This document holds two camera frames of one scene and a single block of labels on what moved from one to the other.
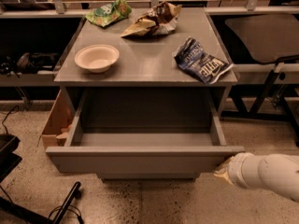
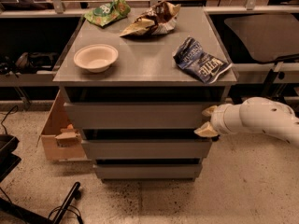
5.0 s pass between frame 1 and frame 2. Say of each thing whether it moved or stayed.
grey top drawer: moved
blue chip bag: stayed
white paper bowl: stayed
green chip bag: stayed
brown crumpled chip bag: stayed
